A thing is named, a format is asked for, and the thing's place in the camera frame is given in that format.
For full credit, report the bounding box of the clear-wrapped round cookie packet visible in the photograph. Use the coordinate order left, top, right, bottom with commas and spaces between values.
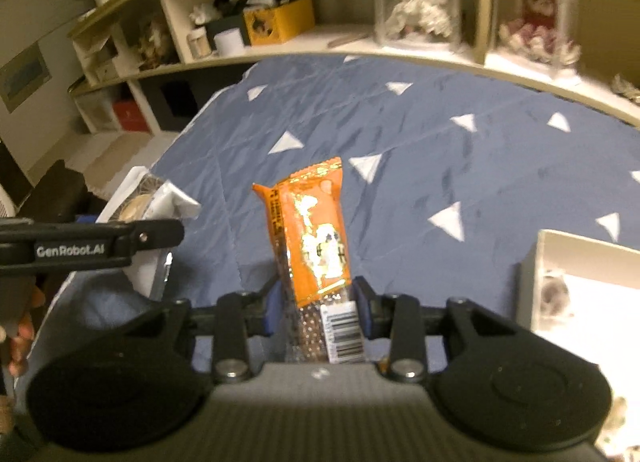
94, 165, 202, 303

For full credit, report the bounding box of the orange snack bar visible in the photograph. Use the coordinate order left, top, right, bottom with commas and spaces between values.
253, 156, 364, 364

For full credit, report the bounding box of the person's left hand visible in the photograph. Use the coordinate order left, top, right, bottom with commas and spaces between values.
8, 287, 46, 378

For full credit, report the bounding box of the blue triangle-pattern bedspread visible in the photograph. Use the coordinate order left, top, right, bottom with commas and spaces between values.
14, 54, 640, 378

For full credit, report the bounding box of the small dark clear packet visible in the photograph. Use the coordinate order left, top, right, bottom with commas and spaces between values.
538, 275, 570, 326

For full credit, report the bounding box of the white shallow cardboard tray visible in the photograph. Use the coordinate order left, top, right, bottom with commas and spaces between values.
516, 229, 639, 461

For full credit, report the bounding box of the white cup on shelf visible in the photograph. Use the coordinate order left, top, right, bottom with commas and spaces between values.
214, 28, 245, 58

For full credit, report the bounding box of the yellow box on shelf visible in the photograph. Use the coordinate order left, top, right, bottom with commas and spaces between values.
243, 0, 316, 47

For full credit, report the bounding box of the small figurine on shelf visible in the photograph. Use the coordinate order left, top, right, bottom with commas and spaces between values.
611, 74, 640, 105

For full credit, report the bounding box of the red-dress doll in case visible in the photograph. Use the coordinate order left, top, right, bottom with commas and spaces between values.
492, 0, 582, 75

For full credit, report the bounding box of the wooden headboard shelf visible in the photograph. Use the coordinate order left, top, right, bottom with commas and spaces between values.
68, 0, 639, 126

